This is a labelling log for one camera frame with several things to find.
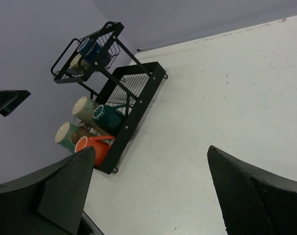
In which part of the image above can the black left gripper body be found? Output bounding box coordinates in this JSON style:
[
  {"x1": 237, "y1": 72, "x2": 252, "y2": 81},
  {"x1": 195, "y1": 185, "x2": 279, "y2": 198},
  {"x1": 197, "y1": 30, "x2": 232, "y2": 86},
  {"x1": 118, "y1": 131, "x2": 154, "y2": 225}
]
[{"x1": 0, "y1": 90, "x2": 31, "y2": 117}]

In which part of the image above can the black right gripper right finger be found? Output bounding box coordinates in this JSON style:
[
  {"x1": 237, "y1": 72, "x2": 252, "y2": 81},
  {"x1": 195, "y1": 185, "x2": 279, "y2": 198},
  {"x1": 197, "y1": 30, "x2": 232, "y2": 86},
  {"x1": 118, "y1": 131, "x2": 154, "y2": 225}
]
[{"x1": 207, "y1": 145, "x2": 297, "y2": 235}]

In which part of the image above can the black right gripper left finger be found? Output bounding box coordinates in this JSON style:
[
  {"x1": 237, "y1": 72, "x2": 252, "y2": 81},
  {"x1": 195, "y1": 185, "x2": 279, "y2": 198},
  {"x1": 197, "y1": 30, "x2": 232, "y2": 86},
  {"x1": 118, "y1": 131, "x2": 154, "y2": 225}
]
[{"x1": 0, "y1": 147, "x2": 95, "y2": 235}]

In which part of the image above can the tall cream teal coral mug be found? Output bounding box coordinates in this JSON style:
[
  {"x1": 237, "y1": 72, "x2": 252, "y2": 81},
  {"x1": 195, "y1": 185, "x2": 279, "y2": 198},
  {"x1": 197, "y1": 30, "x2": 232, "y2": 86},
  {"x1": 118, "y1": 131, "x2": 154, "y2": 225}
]
[{"x1": 55, "y1": 122, "x2": 90, "y2": 153}]

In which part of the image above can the large orange mug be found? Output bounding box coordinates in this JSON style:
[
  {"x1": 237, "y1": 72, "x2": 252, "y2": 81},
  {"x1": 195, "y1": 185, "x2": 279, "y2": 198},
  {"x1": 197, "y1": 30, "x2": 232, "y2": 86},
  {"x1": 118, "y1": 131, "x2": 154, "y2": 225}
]
[{"x1": 74, "y1": 136, "x2": 115, "y2": 167}]

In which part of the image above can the speckled beige small cup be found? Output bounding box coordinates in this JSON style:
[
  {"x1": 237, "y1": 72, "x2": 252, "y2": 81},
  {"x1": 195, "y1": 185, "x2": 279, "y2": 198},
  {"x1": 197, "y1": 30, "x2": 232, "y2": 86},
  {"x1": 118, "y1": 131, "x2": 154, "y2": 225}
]
[{"x1": 70, "y1": 54, "x2": 89, "y2": 74}]

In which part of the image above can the dark blue glazed mug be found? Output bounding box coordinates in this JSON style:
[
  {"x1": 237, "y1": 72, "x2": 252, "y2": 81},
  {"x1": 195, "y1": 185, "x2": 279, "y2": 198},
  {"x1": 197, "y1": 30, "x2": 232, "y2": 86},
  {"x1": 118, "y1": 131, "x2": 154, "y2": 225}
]
[{"x1": 77, "y1": 38, "x2": 111, "y2": 67}]

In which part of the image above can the tall cream green mug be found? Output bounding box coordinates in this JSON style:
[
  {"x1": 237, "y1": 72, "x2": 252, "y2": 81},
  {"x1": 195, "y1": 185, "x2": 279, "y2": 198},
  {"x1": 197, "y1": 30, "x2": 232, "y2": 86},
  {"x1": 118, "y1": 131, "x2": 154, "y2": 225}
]
[{"x1": 72, "y1": 96, "x2": 99, "y2": 127}]

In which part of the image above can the dark teal mug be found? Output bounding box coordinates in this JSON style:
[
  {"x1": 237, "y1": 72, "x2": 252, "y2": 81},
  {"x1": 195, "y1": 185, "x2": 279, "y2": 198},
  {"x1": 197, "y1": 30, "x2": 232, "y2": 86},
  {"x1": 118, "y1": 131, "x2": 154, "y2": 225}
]
[{"x1": 92, "y1": 104, "x2": 126, "y2": 130}]

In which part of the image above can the black wire dish rack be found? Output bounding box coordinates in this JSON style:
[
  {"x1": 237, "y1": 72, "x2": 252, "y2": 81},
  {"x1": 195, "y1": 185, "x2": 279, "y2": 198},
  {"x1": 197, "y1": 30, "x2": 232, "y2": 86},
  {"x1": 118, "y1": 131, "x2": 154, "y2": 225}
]
[{"x1": 52, "y1": 22, "x2": 167, "y2": 174}]

